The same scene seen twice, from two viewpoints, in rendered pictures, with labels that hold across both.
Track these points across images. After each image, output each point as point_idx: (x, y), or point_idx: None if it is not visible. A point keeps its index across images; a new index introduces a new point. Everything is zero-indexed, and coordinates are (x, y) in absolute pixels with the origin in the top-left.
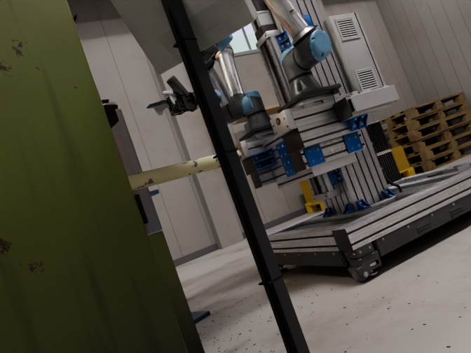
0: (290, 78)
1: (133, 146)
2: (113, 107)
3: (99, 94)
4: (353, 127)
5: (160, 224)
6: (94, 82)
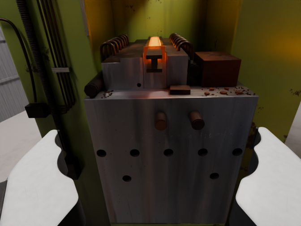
0: None
1: (94, 150)
2: (25, 107)
3: (25, 94)
4: None
5: (109, 219)
6: (22, 84)
